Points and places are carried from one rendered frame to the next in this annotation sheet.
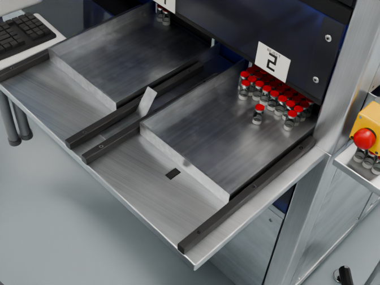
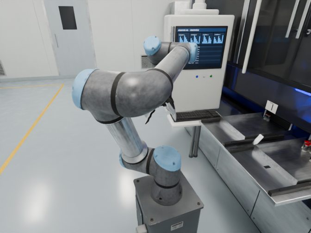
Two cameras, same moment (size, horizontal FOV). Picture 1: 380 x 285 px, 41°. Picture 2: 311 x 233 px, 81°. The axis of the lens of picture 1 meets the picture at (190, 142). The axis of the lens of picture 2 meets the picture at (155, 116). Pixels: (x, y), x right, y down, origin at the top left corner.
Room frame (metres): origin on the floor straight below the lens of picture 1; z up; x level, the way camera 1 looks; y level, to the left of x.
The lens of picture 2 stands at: (-0.20, 0.08, 1.50)
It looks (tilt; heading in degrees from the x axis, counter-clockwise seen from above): 27 degrees down; 35
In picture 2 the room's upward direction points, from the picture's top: straight up
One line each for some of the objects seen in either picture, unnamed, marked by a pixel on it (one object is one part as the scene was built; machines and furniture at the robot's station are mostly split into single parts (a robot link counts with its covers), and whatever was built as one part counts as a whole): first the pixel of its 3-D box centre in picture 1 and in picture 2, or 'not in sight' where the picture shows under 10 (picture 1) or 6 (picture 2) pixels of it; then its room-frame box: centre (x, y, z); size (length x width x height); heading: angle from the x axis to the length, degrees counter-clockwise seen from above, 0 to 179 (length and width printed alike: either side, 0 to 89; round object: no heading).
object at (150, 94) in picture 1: (129, 113); (250, 141); (0.80, 0.14, 0.91); 0.14 x 0.03 x 0.06; 138
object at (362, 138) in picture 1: (365, 137); not in sight; (0.70, -0.33, 1.00); 0.04 x 0.04 x 0.04; 48
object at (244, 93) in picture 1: (244, 90); (305, 147); (0.91, -0.12, 0.91); 0.02 x 0.02 x 0.05
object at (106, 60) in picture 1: (135, 51); (254, 125); (1.04, 0.15, 0.90); 0.34 x 0.26 x 0.04; 138
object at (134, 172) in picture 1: (161, 106); (263, 144); (0.87, 0.07, 0.87); 0.70 x 0.48 x 0.02; 48
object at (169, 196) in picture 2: not in sight; (166, 184); (0.33, 0.39, 0.84); 0.15 x 0.15 x 0.10
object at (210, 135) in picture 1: (237, 122); (301, 158); (0.81, -0.10, 0.90); 0.34 x 0.26 x 0.04; 138
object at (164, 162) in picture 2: not in sight; (165, 163); (0.33, 0.40, 0.96); 0.13 x 0.12 x 0.14; 105
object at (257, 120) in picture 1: (258, 115); not in sight; (0.83, -0.15, 0.90); 0.02 x 0.02 x 0.04
